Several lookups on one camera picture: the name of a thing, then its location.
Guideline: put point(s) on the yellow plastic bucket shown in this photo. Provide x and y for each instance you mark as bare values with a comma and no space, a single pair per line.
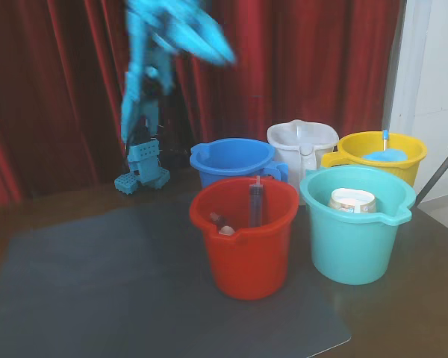
410,164

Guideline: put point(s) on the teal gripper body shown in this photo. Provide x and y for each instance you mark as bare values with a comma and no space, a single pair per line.
206,40

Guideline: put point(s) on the small glass vial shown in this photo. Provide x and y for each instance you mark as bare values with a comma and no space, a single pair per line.
218,220

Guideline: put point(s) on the white plastic bucket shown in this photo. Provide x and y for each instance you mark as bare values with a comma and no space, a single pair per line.
291,149

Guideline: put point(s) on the red plastic bucket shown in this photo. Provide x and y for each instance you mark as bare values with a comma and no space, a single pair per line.
246,261

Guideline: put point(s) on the blue crumpled glove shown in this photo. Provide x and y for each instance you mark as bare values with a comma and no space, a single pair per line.
386,155

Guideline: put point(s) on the fruit print paper cup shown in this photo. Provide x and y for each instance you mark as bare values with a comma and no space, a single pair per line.
352,201

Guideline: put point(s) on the grey tripod leg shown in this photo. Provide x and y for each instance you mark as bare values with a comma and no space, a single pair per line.
438,169

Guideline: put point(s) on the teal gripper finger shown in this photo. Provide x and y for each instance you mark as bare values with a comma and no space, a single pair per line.
213,37
194,52

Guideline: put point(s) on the blue plastic bucket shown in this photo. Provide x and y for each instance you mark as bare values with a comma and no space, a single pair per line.
227,156

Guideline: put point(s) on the dark grey rubber mat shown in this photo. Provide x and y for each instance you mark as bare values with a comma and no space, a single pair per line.
134,298

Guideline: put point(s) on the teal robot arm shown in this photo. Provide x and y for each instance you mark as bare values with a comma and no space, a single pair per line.
134,93

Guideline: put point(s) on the blue capped stick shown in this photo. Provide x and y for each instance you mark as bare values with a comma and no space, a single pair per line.
385,139

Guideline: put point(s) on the turquoise plastic bucket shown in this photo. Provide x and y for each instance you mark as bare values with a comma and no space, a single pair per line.
351,253

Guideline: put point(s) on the plastic syringe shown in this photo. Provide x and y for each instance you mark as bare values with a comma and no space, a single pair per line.
255,205

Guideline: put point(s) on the red curtain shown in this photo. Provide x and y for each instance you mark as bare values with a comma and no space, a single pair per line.
302,63

